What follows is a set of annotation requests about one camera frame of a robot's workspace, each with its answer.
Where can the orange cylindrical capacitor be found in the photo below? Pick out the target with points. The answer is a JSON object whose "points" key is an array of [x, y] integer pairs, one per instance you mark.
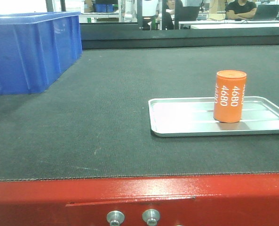
{"points": [[229, 95]]}

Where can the black conveyor belt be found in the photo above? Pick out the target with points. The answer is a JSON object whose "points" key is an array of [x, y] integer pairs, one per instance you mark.
{"points": [[93, 122]]}

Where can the blue plastic crate on conveyor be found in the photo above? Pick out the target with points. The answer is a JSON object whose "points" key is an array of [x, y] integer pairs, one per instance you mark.
{"points": [[36, 48]]}

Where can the silver metal tray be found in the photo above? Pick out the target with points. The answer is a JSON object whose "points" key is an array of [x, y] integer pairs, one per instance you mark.
{"points": [[193, 116]]}

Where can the silver bolt right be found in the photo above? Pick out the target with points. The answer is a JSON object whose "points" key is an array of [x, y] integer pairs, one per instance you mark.
{"points": [[151, 217]]}

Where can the silver bolt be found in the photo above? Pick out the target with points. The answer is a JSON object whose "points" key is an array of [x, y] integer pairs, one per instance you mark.
{"points": [[115, 218], [151, 217]]}

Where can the silver bolt left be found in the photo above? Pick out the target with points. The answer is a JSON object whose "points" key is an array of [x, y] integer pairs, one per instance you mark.
{"points": [[115, 218]]}

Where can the white desk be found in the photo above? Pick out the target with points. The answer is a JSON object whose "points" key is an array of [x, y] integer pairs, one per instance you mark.
{"points": [[227, 24]]}

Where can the seated person in black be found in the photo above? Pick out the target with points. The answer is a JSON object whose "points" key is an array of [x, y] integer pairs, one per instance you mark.
{"points": [[240, 9]]}

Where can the open grey laptop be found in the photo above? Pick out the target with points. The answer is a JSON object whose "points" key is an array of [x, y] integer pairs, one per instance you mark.
{"points": [[266, 12]]}

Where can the red conveyor frame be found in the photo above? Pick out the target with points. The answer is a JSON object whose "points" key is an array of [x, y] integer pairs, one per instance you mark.
{"points": [[205, 200]]}

